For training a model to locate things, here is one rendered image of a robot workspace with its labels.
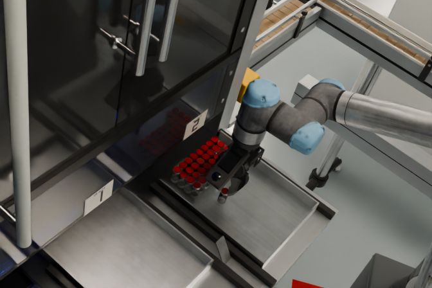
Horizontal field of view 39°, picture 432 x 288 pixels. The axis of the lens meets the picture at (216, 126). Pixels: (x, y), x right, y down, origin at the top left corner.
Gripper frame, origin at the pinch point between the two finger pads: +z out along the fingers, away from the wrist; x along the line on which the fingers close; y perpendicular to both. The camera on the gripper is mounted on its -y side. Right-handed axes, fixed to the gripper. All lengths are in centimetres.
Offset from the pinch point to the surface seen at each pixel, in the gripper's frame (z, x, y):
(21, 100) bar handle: -62, 8, -55
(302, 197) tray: 3.7, -14.9, 17.0
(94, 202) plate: -8.3, 15.5, -31.0
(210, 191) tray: 5.0, 3.9, 0.7
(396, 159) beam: 43, -24, 96
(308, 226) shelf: 5.3, -21.0, 11.5
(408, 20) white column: 24, 9, 155
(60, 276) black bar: 3.2, 11.6, -44.0
